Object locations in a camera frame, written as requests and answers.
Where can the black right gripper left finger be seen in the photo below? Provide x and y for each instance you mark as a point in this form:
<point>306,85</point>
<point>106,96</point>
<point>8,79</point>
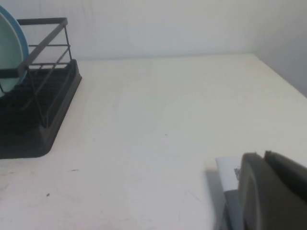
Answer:
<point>263,203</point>

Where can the blue round plate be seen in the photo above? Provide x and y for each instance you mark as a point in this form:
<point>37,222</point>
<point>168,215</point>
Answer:
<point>23,42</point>

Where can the green round plate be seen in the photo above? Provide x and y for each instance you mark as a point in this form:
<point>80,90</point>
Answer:
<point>9,48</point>

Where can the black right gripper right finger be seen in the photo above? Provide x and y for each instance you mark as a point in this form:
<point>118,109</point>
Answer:
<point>290,175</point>

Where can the black plastic drip tray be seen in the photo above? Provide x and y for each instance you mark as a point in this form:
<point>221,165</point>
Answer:
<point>48,134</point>

